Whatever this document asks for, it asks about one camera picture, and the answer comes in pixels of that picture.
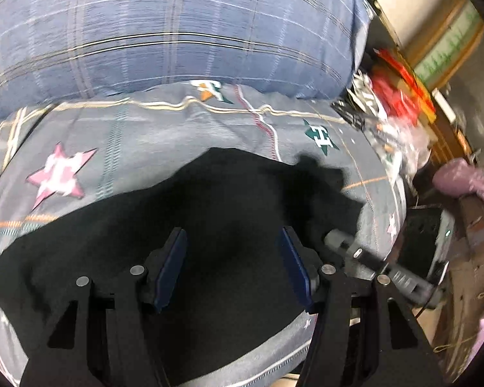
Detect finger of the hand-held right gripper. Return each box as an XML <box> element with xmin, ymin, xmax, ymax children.
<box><xmin>325</xmin><ymin>229</ymin><xmax>442</xmax><ymax>306</ymax></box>

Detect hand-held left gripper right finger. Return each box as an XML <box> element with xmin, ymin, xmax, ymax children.
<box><xmin>276</xmin><ymin>226</ymin><xmax>444</xmax><ymax>387</ymax></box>

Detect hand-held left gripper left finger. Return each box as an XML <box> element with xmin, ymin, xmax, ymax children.
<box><xmin>19</xmin><ymin>228</ymin><xmax>188</xmax><ymax>387</ymax></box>

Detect black pants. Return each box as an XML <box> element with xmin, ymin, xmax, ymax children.
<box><xmin>0</xmin><ymin>147</ymin><xmax>368</xmax><ymax>359</ymax></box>

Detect black box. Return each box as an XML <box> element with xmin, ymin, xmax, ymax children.
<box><xmin>391</xmin><ymin>205</ymin><xmax>454</xmax><ymax>291</ymax></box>

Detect clear plastic bags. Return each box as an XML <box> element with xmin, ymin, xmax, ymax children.
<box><xmin>333</xmin><ymin>70</ymin><xmax>432</xmax><ymax>180</ymax></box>

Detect pink plastic bag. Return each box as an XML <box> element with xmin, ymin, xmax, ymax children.
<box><xmin>433</xmin><ymin>159</ymin><xmax>484</xmax><ymax>206</ymax></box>

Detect grey star-printed bed sheet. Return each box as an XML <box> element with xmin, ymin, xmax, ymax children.
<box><xmin>0</xmin><ymin>78</ymin><xmax>408</xmax><ymax>387</ymax></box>

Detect red packets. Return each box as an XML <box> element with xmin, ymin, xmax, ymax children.
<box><xmin>371</xmin><ymin>48</ymin><xmax>436</xmax><ymax>126</ymax></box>

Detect wooden framed green picture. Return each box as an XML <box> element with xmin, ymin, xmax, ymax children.
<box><xmin>403</xmin><ymin>0</ymin><xmax>484</xmax><ymax>93</ymax></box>

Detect blue plaid pillow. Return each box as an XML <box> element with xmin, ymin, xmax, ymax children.
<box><xmin>0</xmin><ymin>0</ymin><xmax>374</xmax><ymax>124</ymax></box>

